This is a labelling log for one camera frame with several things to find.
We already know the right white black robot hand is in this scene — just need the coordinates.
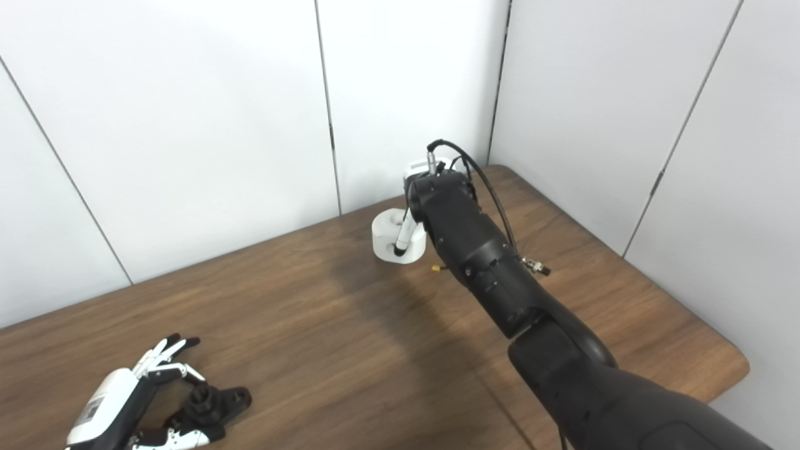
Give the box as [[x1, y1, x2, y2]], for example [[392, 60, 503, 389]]
[[394, 157, 454, 258]]

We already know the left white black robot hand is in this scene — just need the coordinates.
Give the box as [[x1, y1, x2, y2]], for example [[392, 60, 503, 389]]
[[64, 334, 227, 450]]

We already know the round white plastic piece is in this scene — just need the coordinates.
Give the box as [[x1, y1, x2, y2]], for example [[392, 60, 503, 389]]
[[372, 209, 428, 265]]

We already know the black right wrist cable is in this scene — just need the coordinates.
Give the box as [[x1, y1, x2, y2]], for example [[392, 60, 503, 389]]
[[427, 139, 552, 276]]

